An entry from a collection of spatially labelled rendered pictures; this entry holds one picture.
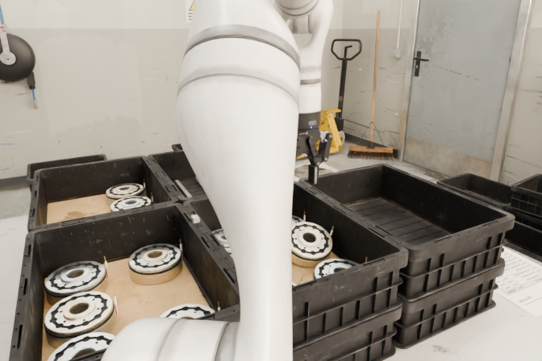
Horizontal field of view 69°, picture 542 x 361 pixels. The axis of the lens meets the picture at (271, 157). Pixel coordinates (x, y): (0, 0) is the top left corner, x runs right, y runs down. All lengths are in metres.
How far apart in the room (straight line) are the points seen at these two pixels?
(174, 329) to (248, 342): 0.05
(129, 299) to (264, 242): 0.59
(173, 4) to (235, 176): 3.83
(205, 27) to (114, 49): 3.63
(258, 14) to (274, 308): 0.20
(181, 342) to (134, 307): 0.55
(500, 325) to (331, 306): 0.45
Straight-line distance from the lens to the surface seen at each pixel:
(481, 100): 3.74
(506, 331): 1.02
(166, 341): 0.24
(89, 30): 3.90
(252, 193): 0.24
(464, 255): 0.89
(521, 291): 1.17
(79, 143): 4.00
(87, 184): 1.28
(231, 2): 0.31
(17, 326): 0.65
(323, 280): 0.64
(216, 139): 0.25
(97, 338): 0.70
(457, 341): 0.96
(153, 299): 0.80
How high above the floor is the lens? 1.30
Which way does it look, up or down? 18 degrees down
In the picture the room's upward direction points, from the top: straight up
